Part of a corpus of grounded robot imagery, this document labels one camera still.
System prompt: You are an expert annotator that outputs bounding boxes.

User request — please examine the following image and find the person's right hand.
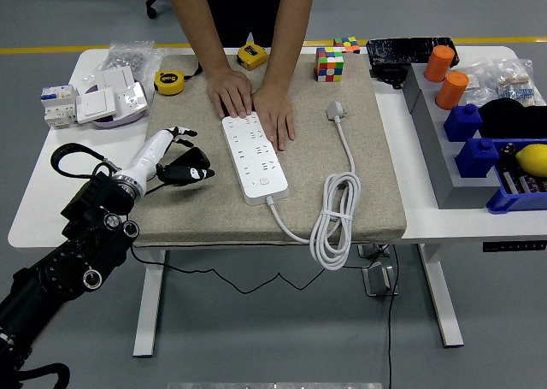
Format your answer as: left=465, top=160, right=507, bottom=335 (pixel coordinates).
left=206, top=68, right=254, bottom=121

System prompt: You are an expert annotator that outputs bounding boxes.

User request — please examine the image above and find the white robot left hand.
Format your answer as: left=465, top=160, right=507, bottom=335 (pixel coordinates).
left=123, top=126, right=216, bottom=190

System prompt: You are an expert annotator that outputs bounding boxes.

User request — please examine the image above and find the person's left hand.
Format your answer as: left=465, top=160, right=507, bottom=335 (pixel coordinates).
left=251, top=83, right=297, bottom=152

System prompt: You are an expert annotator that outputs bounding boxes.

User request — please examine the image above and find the black plug adapter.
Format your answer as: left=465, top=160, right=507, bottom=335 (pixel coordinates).
left=170, top=146, right=212, bottom=171

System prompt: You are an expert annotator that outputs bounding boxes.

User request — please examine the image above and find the white power strip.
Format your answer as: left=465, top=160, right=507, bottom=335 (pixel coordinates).
left=221, top=110, right=291, bottom=207

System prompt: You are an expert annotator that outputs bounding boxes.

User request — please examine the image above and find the thin black adapter cord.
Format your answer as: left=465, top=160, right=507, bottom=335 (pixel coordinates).
left=130, top=181, right=364, bottom=295

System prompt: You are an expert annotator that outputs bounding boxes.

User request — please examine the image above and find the squarish yellow tape measure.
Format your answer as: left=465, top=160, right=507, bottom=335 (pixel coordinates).
left=237, top=42, right=270, bottom=72

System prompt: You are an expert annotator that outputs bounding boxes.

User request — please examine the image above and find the purple bowl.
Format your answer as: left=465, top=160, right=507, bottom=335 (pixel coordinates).
left=85, top=80, right=149, bottom=130

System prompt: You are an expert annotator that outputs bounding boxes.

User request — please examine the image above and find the grey-brown mat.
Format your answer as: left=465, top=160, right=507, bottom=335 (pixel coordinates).
left=127, top=53, right=408, bottom=249

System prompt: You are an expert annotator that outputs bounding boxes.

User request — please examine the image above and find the round yellow tape measure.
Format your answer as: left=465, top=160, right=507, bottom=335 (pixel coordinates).
left=153, top=63, right=203, bottom=96

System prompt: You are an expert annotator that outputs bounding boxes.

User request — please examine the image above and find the large colourful puzzle cube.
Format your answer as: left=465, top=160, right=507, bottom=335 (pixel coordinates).
left=315, top=46, right=345, bottom=84

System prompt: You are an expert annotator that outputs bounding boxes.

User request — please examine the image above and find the person's torso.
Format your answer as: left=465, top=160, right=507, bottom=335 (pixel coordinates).
left=197, top=0, right=286, bottom=48

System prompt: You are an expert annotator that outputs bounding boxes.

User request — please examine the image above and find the small colourful puzzle cube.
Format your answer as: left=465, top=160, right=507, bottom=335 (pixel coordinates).
left=332, top=36, right=361, bottom=55

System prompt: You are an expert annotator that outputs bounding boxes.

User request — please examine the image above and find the clear bag of metal screws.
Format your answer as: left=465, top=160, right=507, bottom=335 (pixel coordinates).
left=97, top=40, right=156, bottom=76

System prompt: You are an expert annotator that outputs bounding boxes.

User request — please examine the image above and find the white circuit breaker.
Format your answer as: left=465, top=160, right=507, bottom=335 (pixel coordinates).
left=40, top=84, right=80, bottom=129

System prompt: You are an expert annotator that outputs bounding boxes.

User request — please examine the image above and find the small black device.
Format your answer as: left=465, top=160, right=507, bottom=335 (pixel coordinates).
left=369, top=63, right=407, bottom=90

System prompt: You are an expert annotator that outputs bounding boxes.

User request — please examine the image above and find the black cracked flat device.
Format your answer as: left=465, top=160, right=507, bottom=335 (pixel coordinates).
left=366, top=37, right=461, bottom=68

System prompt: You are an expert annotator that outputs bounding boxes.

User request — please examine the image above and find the grey stepped stand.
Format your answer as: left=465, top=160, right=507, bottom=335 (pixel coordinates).
left=401, top=62, right=514, bottom=210

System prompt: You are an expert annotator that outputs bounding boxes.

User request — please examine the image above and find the orange cylinder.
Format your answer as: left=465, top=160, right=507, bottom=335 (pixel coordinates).
left=434, top=70, right=470, bottom=111
left=423, top=44, right=456, bottom=83

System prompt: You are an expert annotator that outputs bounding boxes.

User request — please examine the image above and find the blue block with knob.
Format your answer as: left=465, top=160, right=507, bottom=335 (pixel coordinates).
left=443, top=103, right=484, bottom=143
left=454, top=137, right=501, bottom=180

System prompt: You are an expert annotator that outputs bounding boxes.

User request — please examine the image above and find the white table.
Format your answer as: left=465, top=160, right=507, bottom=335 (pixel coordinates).
left=7, top=45, right=547, bottom=359

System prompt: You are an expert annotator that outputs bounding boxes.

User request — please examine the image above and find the clear bag of white parts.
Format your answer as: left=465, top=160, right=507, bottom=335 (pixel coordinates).
left=463, top=62, right=500, bottom=103

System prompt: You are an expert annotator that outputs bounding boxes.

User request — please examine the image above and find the black cloth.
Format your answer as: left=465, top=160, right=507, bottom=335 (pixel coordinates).
left=477, top=97, right=547, bottom=140

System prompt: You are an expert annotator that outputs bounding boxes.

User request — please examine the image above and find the clear bag of blue-white parts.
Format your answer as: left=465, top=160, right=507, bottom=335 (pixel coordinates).
left=491, top=57, right=538, bottom=107

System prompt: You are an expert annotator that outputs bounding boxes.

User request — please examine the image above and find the blue plastic bin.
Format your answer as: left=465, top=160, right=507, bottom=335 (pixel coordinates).
left=485, top=138, right=547, bottom=215

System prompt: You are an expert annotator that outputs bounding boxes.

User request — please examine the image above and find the yellow lemon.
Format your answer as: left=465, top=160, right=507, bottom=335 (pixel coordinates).
left=515, top=143, right=547, bottom=178

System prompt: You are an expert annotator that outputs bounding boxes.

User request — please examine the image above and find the black table control panel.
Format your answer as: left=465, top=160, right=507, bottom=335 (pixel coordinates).
left=482, top=241, right=547, bottom=254

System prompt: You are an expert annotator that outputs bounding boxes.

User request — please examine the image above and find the white wall socket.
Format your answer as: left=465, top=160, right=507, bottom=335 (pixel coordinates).
left=113, top=82, right=150, bottom=115

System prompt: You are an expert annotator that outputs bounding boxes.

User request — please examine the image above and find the white power cord with plug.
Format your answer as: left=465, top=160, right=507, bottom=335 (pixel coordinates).
left=265, top=100, right=362, bottom=272

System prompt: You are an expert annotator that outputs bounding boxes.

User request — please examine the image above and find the white wall switch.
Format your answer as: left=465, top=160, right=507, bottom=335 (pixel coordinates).
left=87, top=66, right=137, bottom=95
left=75, top=87, right=119, bottom=124

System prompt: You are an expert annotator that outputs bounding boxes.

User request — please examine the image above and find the small silver metal bracket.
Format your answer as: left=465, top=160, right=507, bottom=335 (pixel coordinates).
left=357, top=243, right=392, bottom=260

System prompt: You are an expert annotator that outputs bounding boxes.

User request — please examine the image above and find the large silver metal bracket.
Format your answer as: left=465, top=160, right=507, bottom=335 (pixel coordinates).
left=361, top=260, right=399, bottom=298

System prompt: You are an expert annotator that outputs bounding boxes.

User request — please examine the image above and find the black floor cable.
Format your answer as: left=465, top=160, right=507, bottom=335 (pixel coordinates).
left=386, top=244, right=401, bottom=389

